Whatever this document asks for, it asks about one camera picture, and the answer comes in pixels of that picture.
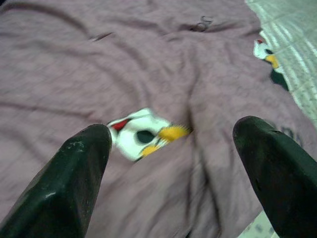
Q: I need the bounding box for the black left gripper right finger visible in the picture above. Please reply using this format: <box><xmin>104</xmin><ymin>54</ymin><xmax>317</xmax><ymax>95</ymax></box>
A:
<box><xmin>232</xmin><ymin>116</ymin><xmax>317</xmax><ymax>238</ymax></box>

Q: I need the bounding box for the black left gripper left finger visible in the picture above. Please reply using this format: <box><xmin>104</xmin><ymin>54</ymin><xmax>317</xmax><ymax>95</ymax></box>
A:
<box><xmin>0</xmin><ymin>123</ymin><xmax>112</xmax><ymax>238</ymax></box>

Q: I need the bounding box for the pink blanket with penguin prints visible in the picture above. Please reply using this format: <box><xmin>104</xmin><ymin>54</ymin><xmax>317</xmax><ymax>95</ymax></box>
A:
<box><xmin>0</xmin><ymin>0</ymin><xmax>317</xmax><ymax>238</ymax></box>

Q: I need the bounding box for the grey quilted mattress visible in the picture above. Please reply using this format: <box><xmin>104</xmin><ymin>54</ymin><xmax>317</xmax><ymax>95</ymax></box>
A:
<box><xmin>237</xmin><ymin>0</ymin><xmax>317</xmax><ymax>238</ymax></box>

